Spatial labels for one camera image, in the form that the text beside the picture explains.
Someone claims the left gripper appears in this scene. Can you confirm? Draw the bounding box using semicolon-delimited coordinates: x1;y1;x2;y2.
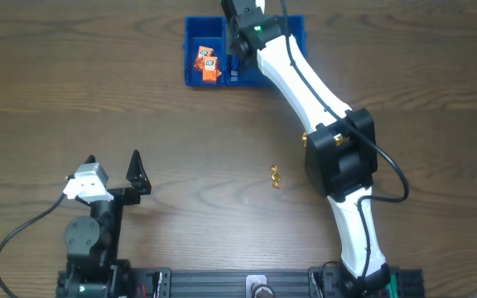
76;149;153;206

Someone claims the blue candy pack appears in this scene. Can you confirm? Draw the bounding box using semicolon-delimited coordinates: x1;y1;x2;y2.
229;53;241;82

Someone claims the blue tray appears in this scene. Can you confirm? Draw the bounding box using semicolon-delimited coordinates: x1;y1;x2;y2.
183;15;308;88

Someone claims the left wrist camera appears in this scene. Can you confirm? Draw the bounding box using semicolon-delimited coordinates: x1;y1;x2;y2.
62;161;115;204

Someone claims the mounting rail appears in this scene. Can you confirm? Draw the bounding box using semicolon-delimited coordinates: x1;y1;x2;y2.
55;267;426;298

